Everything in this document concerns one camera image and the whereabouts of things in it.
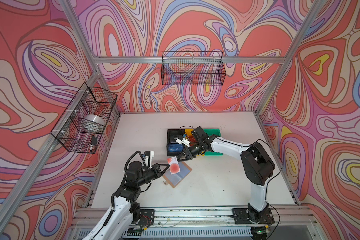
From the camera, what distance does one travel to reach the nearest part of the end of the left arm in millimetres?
613

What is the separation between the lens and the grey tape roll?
0.71 m

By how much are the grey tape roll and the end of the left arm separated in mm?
256
